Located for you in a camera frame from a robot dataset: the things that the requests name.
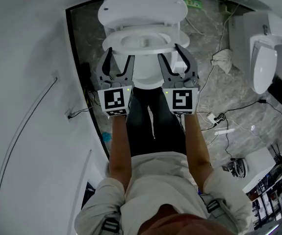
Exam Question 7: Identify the person's dark jeans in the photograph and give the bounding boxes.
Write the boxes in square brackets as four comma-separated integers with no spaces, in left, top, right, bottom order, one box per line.
[125,86,188,158]

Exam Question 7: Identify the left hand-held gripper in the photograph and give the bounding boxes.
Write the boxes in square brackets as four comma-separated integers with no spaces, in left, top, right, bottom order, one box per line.
[96,47,135,118]

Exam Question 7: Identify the black box device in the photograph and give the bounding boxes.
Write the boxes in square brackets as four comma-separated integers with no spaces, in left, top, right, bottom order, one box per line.
[81,62,93,94]

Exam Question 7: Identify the grey wheeled device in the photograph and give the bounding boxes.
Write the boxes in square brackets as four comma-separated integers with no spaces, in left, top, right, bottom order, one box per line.
[222,157,249,179]

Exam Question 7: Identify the white toilet bowl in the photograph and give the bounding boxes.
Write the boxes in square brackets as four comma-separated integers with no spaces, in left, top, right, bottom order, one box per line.
[103,21,183,90]

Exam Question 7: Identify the crumpled white cloth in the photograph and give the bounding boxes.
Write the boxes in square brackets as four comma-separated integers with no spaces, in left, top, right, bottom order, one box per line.
[210,49,234,74]

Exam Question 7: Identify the long thin black wall cable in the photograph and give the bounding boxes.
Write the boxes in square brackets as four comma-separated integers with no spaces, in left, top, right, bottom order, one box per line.
[0,76,58,235]

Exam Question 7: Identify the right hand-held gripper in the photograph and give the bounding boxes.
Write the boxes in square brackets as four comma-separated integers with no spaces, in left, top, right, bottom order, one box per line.
[157,43,201,118]

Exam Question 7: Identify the person's chin and neck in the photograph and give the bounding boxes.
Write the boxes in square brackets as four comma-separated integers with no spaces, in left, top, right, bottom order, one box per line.
[138,203,230,235]

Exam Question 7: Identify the white toilet with square tank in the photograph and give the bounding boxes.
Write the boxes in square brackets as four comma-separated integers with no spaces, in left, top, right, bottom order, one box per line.
[229,10,282,95]

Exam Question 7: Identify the person's right forearm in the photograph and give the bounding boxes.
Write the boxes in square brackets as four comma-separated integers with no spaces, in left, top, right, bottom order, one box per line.
[183,114,215,189]

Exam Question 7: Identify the short black wall cable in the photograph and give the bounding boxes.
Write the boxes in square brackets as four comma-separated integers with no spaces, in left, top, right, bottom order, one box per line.
[67,106,94,119]

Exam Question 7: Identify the person's left forearm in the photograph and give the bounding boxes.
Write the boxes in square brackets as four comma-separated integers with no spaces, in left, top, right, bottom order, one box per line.
[108,115,133,193]

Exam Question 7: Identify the white display plinth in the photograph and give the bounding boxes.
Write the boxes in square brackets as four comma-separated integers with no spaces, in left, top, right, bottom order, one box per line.
[242,145,282,193]

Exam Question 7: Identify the white toilet lid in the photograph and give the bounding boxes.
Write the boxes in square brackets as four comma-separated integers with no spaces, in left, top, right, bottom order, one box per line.
[98,0,188,31]

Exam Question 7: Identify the person's white shirt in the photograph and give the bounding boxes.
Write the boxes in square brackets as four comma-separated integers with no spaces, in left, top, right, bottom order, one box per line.
[74,151,253,235]

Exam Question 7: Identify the grey harness strap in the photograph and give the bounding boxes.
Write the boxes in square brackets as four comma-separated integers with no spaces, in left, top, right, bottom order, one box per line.
[205,198,222,214]
[101,216,119,234]

